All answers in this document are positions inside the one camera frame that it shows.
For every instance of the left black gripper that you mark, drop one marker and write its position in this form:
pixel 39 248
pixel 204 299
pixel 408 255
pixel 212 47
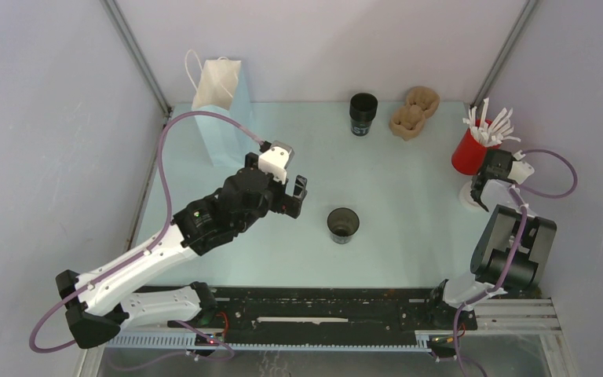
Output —
pixel 285 204

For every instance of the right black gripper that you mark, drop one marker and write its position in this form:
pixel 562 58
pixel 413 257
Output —
pixel 480 203

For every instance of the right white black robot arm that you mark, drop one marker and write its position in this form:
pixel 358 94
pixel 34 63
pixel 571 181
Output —
pixel 513 249

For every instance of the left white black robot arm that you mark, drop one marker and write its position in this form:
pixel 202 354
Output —
pixel 101 303

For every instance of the white lid stack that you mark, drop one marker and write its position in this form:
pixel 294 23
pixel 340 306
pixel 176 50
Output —
pixel 467 200

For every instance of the red cup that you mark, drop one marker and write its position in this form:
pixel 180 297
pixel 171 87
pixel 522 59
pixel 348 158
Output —
pixel 469 155

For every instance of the white wrapped straws bundle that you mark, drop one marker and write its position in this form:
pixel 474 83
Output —
pixel 490 134

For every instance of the brown pulp cup carrier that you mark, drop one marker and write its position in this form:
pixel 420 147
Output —
pixel 408 121

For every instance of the black paper cup stack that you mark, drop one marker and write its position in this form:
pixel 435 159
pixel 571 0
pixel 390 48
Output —
pixel 362 111

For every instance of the light blue paper bag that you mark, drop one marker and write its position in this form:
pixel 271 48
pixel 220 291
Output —
pixel 221 88

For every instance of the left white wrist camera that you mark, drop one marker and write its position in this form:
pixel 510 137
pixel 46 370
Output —
pixel 274 159

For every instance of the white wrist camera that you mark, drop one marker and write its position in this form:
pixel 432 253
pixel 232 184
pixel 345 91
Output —
pixel 520 170
pixel 274 159

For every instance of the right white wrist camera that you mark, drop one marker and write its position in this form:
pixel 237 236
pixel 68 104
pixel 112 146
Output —
pixel 520 170

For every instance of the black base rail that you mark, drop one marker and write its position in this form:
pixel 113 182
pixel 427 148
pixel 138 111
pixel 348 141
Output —
pixel 343 319

